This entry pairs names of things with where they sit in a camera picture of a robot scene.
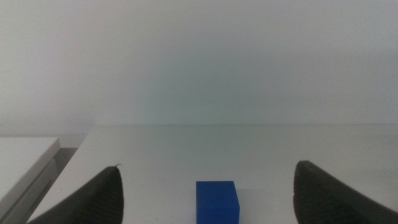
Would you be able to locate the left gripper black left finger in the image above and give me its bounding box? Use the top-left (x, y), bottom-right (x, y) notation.
top-left (27, 164), bottom-right (125, 224)

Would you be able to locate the white side table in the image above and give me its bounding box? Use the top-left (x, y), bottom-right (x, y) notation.
top-left (0, 136), bottom-right (62, 220)

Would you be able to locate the blue cube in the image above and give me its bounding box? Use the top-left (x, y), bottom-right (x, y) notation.
top-left (195, 180), bottom-right (241, 224)

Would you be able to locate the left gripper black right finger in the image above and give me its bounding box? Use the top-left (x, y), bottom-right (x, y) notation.
top-left (292, 160), bottom-right (398, 224)

